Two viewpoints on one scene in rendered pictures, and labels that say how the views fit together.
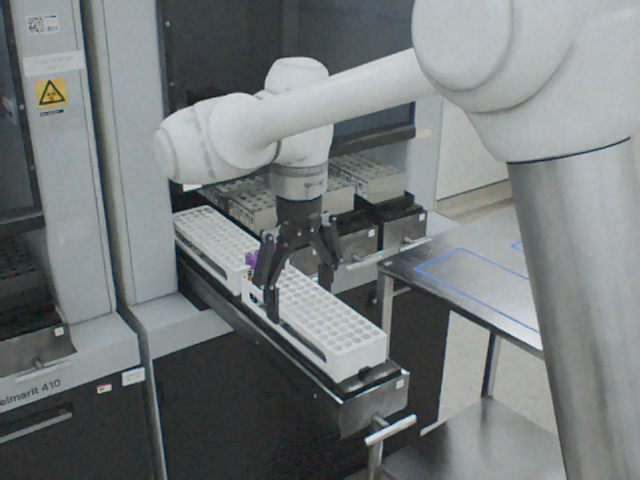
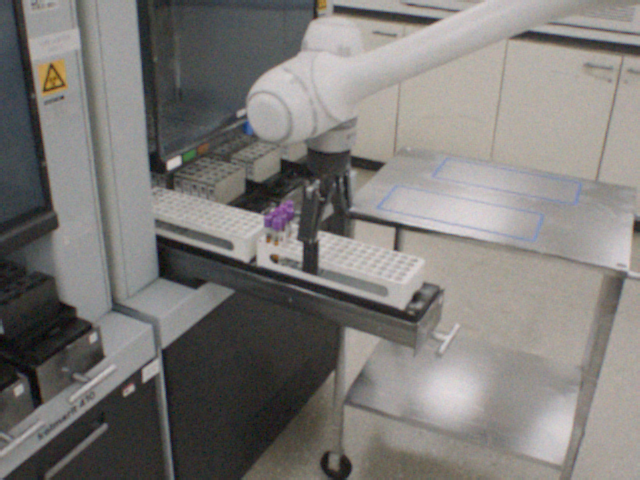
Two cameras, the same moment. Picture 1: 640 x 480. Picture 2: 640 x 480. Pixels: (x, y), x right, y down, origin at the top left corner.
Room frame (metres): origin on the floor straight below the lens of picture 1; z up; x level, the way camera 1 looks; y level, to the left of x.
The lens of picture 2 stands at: (0.06, 0.56, 1.48)
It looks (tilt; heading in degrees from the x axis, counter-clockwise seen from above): 28 degrees down; 332
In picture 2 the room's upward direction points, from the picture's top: 2 degrees clockwise
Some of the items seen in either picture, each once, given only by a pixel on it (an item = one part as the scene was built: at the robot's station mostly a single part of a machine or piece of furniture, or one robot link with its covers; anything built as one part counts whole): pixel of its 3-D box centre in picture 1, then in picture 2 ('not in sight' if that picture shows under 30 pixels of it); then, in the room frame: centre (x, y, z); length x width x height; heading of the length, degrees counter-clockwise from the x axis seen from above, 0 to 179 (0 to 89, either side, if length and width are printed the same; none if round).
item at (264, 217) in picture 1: (274, 217); (226, 187); (1.43, 0.10, 0.85); 0.12 x 0.02 x 0.06; 126
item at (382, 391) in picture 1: (267, 311); (275, 271); (1.17, 0.10, 0.78); 0.73 x 0.14 x 0.09; 36
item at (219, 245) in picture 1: (220, 249); (198, 224); (1.31, 0.20, 0.83); 0.30 x 0.10 x 0.06; 36
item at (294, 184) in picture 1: (299, 175); (329, 130); (1.08, 0.04, 1.09); 0.09 x 0.09 x 0.06
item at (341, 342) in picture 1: (309, 319); (338, 265); (1.06, 0.02, 0.83); 0.30 x 0.10 x 0.06; 36
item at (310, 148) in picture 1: (292, 111); (329, 68); (1.07, 0.05, 1.20); 0.13 x 0.11 x 0.16; 131
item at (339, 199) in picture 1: (331, 201); (264, 165); (1.52, -0.02, 0.85); 0.12 x 0.02 x 0.06; 125
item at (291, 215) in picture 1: (299, 217); (328, 170); (1.08, 0.04, 1.01); 0.08 x 0.07 x 0.09; 126
